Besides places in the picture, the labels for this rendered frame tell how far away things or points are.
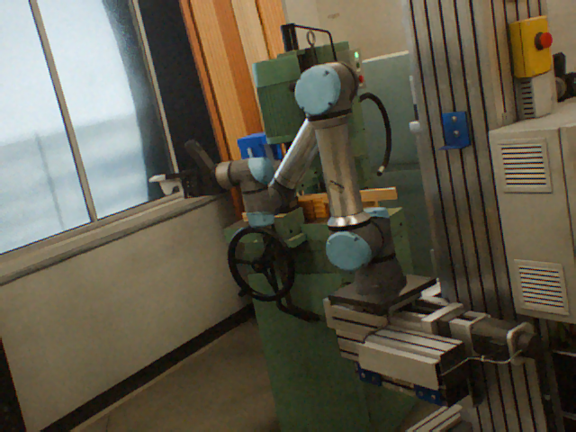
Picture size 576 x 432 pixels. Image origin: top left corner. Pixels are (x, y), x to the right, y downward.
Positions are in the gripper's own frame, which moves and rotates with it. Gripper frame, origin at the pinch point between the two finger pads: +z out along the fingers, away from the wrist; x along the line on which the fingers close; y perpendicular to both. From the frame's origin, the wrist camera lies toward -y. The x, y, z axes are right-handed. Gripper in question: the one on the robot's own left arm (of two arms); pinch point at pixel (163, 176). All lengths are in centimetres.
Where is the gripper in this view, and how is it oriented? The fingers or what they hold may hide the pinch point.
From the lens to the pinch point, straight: 224.7
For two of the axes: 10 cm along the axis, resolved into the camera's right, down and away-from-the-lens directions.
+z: -8.8, 0.9, 4.6
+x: 4.5, -1.4, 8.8
